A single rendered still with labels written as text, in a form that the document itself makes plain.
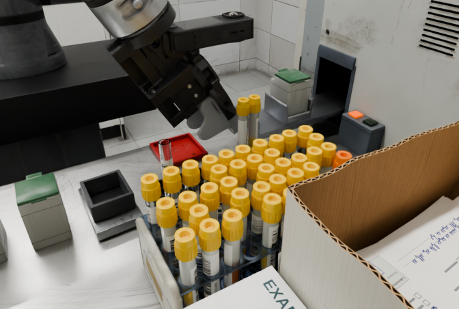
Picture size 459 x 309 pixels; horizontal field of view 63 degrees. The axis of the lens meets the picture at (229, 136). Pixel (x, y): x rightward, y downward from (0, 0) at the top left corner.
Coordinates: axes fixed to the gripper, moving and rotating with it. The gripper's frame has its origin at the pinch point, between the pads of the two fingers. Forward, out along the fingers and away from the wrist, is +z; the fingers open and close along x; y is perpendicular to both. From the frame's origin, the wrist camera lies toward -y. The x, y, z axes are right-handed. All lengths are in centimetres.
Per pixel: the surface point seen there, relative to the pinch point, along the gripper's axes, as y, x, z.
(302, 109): -9.7, 2.2, 4.9
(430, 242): -3.4, 29.3, 0.6
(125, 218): 18.1, 7.6, -6.3
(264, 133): -2.3, 3.2, 2.5
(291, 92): -9.2, 2.2, 0.8
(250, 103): -2.2, 5.0, -5.0
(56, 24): 17, -159, 14
